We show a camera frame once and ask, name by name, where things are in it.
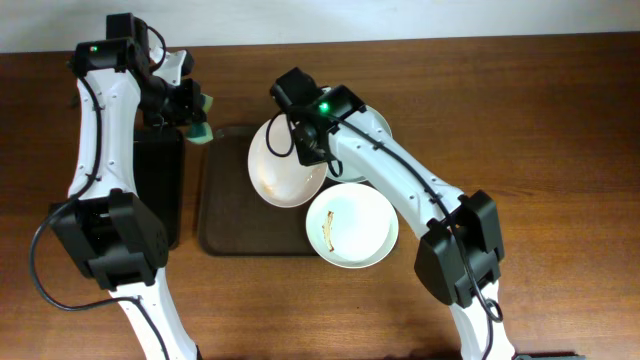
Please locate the brown serving tray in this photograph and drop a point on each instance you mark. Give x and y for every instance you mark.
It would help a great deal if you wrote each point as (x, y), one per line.
(233, 219)

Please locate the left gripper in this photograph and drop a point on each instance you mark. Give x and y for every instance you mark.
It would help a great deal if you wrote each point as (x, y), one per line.
(195, 107)

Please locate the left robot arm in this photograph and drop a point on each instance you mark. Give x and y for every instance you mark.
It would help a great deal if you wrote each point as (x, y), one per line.
(112, 236)

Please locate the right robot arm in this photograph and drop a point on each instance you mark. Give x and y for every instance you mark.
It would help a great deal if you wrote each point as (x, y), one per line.
(460, 241)

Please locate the white plate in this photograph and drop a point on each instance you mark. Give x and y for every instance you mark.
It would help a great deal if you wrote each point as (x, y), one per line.
(281, 181)
(353, 135)
(352, 226)

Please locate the green yellow sponge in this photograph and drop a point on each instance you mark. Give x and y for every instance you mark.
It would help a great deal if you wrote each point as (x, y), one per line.
(200, 131)

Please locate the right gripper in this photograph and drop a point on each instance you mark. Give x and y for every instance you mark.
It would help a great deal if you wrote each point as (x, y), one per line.
(307, 151)

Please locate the black rectangular tray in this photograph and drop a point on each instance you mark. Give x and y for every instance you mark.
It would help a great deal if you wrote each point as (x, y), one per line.
(159, 172)

